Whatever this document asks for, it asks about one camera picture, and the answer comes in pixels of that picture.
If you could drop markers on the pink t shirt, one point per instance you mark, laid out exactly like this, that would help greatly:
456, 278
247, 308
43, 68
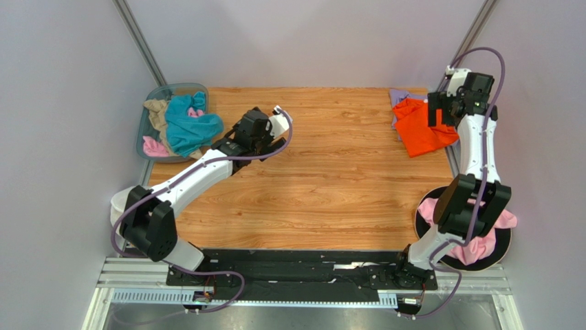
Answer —
480, 248

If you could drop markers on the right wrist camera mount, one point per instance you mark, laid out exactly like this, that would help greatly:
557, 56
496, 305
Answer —
456, 78

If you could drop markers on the round black tray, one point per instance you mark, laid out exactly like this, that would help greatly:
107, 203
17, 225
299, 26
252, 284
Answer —
421, 230

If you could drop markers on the aluminium frame rail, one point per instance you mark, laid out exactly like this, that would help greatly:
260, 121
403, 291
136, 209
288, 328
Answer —
136, 281

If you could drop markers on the teal t shirt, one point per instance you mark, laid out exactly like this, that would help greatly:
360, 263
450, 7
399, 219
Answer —
189, 125

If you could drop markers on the orange t shirt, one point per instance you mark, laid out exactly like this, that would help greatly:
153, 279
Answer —
438, 137

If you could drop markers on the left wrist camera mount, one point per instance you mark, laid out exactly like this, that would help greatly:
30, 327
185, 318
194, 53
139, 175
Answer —
280, 122

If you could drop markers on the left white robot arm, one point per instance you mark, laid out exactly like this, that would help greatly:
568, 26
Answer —
148, 220

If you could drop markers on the folded lavender t shirt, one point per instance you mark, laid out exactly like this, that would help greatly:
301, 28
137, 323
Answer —
400, 96

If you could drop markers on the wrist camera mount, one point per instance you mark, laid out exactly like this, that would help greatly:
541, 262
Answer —
280, 122
456, 78

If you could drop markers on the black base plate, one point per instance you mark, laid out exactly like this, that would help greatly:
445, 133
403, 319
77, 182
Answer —
314, 276

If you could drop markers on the white mesh bag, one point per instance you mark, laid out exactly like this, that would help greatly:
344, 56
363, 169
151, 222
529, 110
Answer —
118, 203

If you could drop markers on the beige t shirt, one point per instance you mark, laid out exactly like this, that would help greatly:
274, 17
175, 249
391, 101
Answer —
156, 147

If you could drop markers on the pink garment in basket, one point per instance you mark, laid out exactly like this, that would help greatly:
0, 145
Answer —
176, 119

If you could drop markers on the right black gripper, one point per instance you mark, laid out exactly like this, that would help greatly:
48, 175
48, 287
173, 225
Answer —
435, 117

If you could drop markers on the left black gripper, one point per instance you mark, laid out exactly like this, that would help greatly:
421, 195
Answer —
271, 144

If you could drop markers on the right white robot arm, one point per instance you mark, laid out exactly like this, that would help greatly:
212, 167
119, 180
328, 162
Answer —
470, 206

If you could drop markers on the grey plastic laundry basket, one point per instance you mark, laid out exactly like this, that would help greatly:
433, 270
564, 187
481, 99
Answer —
166, 92

